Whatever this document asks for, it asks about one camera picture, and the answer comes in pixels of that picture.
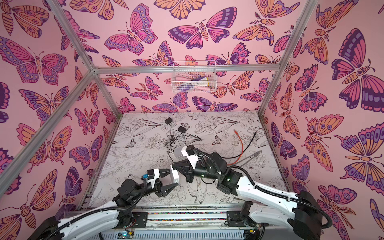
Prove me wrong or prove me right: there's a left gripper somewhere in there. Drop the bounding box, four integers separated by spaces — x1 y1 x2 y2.
129 170 175 203

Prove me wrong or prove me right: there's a black power cable with plug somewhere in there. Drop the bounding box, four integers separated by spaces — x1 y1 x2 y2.
164 133 202 164

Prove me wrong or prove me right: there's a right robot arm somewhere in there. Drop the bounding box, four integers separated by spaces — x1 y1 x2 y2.
172 149 333 240

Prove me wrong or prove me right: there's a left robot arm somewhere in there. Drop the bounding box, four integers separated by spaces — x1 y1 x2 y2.
29 168 179 240

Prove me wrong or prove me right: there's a black power adapter near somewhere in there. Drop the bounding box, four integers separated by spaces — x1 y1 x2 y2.
178 126 187 133

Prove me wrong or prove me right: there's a black power adapter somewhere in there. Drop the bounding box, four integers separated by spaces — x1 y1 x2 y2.
165 118 173 125
178 126 187 133

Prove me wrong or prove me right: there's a black power adapter far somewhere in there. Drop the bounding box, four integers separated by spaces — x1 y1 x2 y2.
165 118 173 125

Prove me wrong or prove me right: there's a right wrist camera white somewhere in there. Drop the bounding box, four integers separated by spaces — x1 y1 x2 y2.
182 145 199 169

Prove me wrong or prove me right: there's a black adapter cable tangled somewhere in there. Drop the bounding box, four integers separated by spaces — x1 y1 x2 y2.
165 123 180 144

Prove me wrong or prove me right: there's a front aluminium rail base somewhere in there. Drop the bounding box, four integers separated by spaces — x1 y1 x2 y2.
85 208 299 240

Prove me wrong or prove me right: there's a red ethernet cable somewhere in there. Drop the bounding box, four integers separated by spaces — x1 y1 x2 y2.
226 129 244 166

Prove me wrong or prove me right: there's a grey ethernet cable upper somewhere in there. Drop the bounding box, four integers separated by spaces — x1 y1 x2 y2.
236 150 262 166

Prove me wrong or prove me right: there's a white wire basket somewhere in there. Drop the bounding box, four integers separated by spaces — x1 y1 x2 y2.
170 61 218 94

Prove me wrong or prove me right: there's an aluminium frame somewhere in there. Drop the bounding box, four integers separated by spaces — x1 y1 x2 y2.
1 1 318 195

